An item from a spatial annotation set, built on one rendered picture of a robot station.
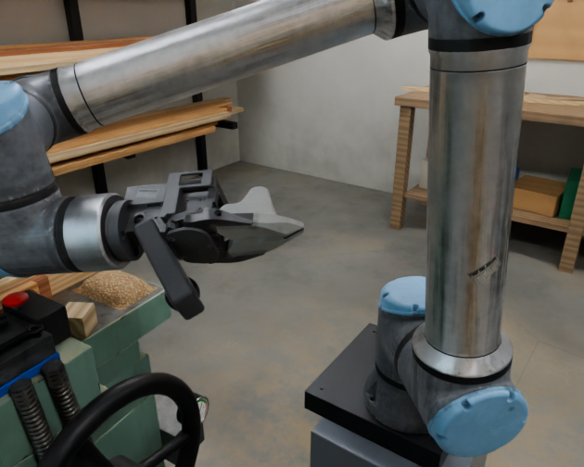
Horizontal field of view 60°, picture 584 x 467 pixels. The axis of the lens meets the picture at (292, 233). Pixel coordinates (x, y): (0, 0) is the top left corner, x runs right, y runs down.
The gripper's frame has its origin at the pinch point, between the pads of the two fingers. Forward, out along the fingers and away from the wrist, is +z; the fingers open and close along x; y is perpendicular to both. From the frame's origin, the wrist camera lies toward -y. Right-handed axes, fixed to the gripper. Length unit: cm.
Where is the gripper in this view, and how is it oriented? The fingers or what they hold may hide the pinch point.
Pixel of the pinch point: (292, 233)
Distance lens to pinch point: 55.0
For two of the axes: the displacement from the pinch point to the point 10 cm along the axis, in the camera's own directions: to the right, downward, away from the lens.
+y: 0.2, -8.4, 5.4
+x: 1.7, 5.4, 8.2
